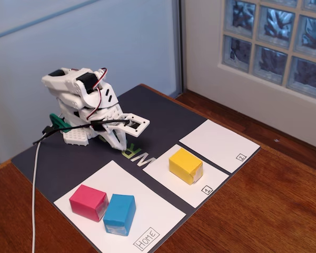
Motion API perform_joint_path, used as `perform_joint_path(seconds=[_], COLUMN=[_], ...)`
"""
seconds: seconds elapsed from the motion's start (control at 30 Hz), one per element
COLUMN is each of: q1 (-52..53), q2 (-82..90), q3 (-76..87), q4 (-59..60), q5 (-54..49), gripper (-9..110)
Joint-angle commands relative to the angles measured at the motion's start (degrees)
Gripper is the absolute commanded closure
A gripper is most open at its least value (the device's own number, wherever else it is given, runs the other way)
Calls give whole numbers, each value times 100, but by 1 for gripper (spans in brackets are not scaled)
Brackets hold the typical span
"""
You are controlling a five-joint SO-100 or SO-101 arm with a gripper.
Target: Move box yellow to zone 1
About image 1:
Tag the white paper sheet marked 1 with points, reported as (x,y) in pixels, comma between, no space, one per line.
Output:
(160,174)

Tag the glass block window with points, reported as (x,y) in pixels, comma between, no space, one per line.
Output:
(274,26)

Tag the white paper sheet marked 2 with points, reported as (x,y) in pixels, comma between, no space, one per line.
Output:
(216,142)

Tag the blue paper box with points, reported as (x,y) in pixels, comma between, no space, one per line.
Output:
(119,210)

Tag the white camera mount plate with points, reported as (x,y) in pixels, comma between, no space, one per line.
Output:
(143,123)

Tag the grey metal frame post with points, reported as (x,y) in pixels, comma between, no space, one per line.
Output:
(179,39)

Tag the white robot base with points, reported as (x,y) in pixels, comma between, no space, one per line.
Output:
(75,137)

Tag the pink paper box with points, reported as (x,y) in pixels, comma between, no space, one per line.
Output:
(87,200)

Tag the yellow paper box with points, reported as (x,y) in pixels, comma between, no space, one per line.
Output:
(184,163)

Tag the dark mat with WRC print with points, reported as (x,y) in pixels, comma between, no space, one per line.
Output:
(68,158)

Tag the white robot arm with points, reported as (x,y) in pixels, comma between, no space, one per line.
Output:
(63,81)

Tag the green clamp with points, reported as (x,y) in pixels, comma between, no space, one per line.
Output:
(58,122)

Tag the white paper sheet marked HOME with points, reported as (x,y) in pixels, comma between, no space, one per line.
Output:
(152,210)

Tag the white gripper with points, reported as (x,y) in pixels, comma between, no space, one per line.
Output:
(115,133)

